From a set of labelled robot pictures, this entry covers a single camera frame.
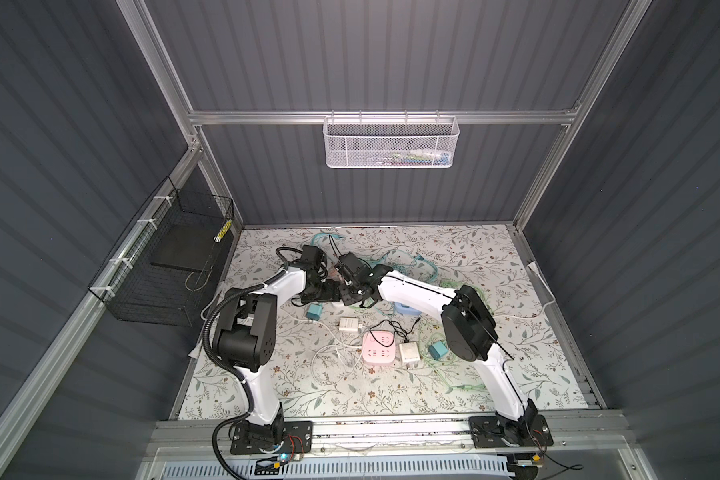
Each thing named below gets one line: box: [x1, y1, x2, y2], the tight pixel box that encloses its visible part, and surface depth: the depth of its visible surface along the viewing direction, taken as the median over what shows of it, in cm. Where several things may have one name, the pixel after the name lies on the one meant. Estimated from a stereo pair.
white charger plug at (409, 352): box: [399, 342, 420, 363], surface depth 87 cm
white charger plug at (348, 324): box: [339, 318, 359, 331], surface depth 93 cm
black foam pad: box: [150, 224, 223, 273], surface depth 77 cm
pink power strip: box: [362, 331, 396, 364], surface depth 88 cm
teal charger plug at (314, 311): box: [306, 303, 323, 321], surface depth 96 cm
